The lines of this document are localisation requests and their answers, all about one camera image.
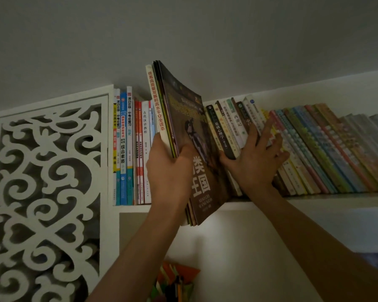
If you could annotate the person's right hand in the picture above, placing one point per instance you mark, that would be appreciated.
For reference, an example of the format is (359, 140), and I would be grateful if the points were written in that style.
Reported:
(258, 169)

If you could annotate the white bookshelf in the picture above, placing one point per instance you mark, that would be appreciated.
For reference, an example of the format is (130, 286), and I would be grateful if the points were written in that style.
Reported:
(334, 199)

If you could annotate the dark magazine bird print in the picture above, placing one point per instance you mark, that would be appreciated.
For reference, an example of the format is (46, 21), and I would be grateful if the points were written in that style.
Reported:
(182, 103)

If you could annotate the row of shelved books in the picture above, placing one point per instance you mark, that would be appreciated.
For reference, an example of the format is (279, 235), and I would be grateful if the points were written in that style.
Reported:
(318, 147)

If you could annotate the person's left hand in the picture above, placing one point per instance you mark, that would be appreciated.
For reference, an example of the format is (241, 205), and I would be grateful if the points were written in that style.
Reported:
(170, 179)

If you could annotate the white carved lattice panel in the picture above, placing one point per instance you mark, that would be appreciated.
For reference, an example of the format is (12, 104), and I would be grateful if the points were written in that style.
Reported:
(50, 99)

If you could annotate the person's right forearm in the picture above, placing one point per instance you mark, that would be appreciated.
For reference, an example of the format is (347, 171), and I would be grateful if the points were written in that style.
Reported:
(318, 248)

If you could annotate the colourful stationery bundle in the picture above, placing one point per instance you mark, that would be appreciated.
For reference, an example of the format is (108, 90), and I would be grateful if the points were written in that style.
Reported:
(186, 272)

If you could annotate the person's left forearm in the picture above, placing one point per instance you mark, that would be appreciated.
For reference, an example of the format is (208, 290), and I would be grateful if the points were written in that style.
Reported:
(138, 254)

